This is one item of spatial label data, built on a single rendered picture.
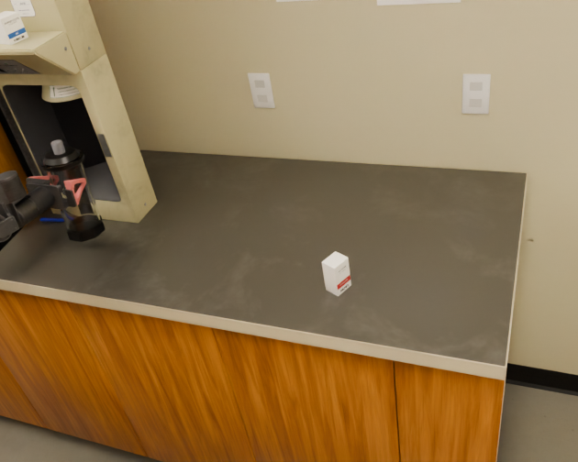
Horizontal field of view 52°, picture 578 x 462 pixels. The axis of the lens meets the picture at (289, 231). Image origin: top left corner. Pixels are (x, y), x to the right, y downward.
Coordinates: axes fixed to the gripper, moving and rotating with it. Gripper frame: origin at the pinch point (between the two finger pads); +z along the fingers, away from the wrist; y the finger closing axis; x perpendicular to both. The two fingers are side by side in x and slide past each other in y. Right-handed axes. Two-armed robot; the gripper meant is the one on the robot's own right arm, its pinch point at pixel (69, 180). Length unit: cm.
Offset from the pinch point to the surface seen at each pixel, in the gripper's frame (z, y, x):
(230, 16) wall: 52, -26, -29
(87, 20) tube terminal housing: 16.1, -5.7, -36.4
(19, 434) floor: -3, 65, 118
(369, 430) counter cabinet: -8, -81, 58
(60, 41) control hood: 4.9, -5.8, -34.2
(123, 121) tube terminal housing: 19.3, -6.1, -8.9
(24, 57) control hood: -2.2, -0.8, -32.6
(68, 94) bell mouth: 12.5, 3.8, -18.4
